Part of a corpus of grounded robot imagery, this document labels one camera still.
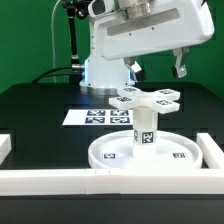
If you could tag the white fence right rail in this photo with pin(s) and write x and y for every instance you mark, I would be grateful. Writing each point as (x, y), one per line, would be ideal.
(212, 153)

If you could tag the white cross-shaped table base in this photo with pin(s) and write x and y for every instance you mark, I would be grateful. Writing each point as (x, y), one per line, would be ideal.
(162, 101)

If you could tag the white fence left rail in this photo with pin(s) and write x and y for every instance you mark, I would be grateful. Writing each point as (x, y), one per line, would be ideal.
(5, 146)

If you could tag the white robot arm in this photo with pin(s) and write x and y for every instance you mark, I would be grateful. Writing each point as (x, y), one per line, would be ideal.
(102, 76)

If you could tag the white marker sheet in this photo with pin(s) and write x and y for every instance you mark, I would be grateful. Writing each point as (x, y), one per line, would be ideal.
(81, 117)

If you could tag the white round table top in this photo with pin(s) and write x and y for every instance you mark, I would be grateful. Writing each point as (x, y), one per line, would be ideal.
(115, 150)

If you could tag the white fence rail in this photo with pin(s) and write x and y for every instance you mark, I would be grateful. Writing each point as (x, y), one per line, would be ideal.
(93, 181)
(5, 146)
(212, 153)

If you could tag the black camera stand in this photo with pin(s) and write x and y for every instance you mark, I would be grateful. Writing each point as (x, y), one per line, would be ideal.
(75, 9)

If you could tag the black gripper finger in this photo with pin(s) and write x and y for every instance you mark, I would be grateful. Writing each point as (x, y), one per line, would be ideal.
(138, 73)
(179, 69)

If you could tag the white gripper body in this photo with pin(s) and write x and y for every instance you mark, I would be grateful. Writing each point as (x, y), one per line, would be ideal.
(141, 27)

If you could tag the white fence front rail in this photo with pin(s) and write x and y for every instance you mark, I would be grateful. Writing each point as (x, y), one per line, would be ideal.
(93, 181)

